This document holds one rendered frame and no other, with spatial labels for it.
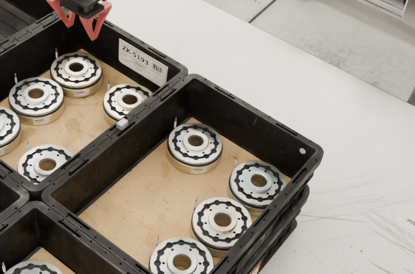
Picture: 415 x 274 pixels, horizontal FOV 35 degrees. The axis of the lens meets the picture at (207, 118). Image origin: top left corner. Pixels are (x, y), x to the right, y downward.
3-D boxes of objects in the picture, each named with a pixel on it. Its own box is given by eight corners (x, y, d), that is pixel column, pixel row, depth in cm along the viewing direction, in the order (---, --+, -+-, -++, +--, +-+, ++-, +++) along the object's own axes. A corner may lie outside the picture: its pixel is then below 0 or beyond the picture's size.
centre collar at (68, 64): (76, 57, 135) (76, 55, 135) (94, 68, 134) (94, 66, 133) (58, 69, 132) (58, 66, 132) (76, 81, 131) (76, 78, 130)
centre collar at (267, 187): (257, 167, 120) (257, 165, 120) (277, 183, 118) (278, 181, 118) (239, 181, 118) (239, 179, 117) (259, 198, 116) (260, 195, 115)
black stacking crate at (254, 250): (187, 115, 135) (192, 73, 127) (311, 192, 124) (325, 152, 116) (42, 239, 111) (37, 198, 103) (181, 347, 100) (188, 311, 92)
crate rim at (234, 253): (191, 79, 128) (192, 70, 126) (325, 158, 118) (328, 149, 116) (36, 205, 104) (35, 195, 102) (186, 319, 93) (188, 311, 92)
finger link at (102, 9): (90, 52, 123) (86, 10, 116) (62, 37, 125) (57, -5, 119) (115, 35, 127) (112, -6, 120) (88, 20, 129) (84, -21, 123)
